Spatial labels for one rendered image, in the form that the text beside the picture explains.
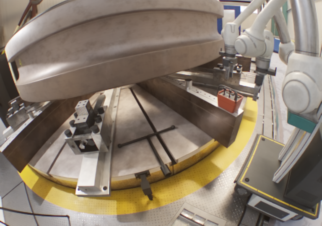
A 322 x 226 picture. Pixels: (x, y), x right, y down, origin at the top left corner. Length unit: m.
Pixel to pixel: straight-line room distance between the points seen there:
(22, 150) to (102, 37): 1.64
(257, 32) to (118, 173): 1.36
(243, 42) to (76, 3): 1.22
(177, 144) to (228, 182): 0.68
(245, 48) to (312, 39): 0.29
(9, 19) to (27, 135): 2.71
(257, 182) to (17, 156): 2.48
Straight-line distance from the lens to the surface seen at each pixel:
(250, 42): 0.65
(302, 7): 0.57
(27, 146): 2.07
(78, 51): 1.47
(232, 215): 1.46
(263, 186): 1.30
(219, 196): 1.49
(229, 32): 0.97
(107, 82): 1.32
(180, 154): 1.32
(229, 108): 1.18
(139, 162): 1.30
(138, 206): 1.45
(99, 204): 1.59
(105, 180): 1.24
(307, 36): 0.55
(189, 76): 2.58
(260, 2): 1.08
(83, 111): 1.29
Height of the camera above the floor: 1.35
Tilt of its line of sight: 32 degrees down
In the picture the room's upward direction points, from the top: 6 degrees counter-clockwise
